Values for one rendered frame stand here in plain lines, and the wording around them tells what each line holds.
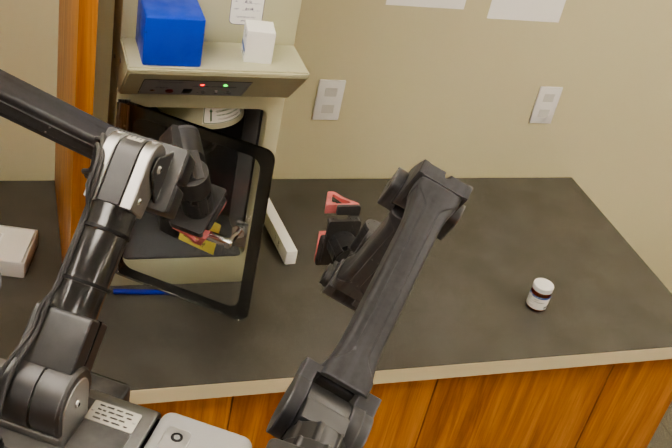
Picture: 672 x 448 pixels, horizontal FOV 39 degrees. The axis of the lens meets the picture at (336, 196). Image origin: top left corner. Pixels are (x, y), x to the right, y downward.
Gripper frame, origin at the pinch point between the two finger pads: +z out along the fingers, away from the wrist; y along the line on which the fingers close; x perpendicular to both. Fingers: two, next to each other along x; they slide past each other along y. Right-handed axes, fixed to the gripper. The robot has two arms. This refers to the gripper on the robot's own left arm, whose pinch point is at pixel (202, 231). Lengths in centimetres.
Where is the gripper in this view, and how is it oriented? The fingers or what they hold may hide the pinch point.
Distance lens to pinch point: 175.2
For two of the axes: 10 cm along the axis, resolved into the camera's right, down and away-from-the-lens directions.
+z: -0.2, 5.4, 8.4
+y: -3.8, 7.7, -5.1
